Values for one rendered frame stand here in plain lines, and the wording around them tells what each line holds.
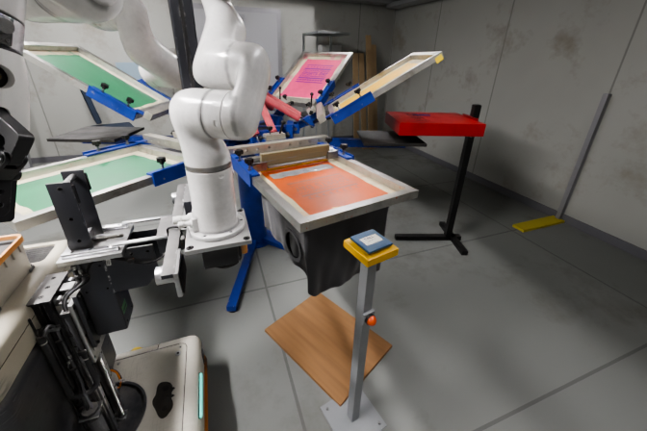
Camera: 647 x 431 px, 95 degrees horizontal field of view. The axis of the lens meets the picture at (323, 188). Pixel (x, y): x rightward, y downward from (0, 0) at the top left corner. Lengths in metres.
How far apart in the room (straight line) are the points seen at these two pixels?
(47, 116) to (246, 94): 5.28
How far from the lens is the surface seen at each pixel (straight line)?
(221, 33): 0.70
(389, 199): 1.24
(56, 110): 5.73
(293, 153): 1.59
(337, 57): 3.33
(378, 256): 0.96
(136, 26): 0.90
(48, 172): 2.00
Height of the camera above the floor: 1.51
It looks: 24 degrees down
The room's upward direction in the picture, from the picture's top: 1 degrees clockwise
